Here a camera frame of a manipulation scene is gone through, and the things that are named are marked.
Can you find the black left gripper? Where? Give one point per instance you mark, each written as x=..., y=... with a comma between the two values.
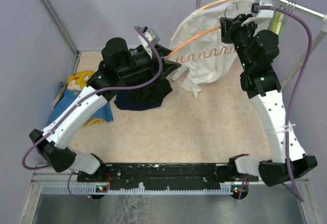
x=168, y=67

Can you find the metal clothes rack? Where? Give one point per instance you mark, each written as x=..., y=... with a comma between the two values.
x=316, y=41

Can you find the green hanger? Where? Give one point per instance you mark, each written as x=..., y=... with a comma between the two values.
x=274, y=21

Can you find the orange hanger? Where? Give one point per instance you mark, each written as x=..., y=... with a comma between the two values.
x=197, y=38

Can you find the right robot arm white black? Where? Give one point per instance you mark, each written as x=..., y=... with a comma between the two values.
x=256, y=51

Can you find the cream hanger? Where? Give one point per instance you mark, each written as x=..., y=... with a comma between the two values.
x=279, y=24

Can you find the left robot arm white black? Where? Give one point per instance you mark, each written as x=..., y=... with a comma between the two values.
x=53, y=141

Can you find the yellow hanger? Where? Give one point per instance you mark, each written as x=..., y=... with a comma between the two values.
x=212, y=4

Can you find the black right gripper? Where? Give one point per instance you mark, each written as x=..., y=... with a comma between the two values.
x=229, y=26

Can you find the dark navy t-shirt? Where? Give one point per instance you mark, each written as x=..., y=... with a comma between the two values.
x=124, y=102

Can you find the off-white t-shirt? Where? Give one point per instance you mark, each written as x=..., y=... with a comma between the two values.
x=205, y=72

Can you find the black t-shirt white trim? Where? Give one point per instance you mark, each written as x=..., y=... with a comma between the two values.
x=152, y=92

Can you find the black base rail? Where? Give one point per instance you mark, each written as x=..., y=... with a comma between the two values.
x=158, y=177

